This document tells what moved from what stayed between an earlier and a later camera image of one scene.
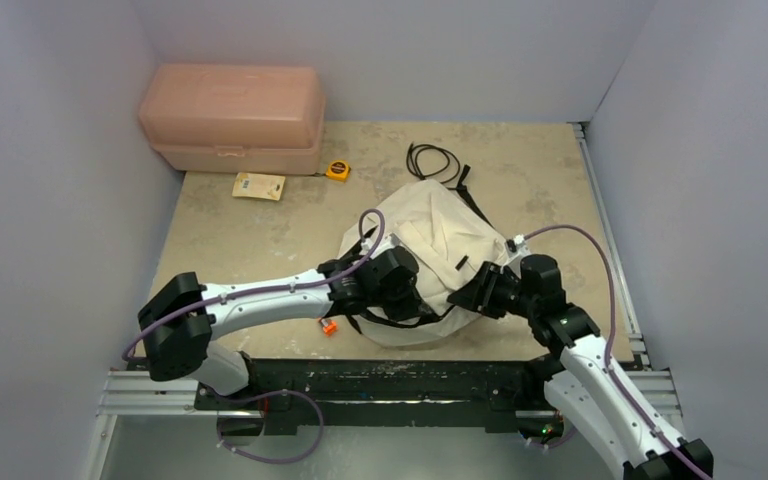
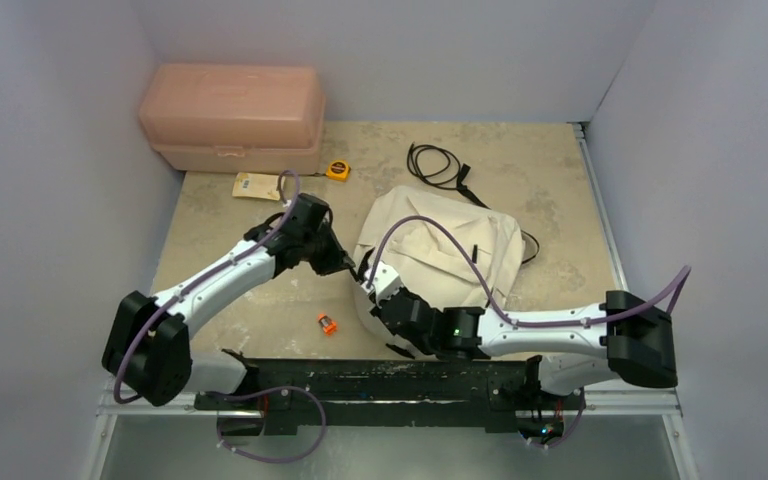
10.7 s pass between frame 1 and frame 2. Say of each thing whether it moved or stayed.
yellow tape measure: stayed
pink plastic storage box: stayed
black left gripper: moved
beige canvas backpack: moved
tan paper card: stayed
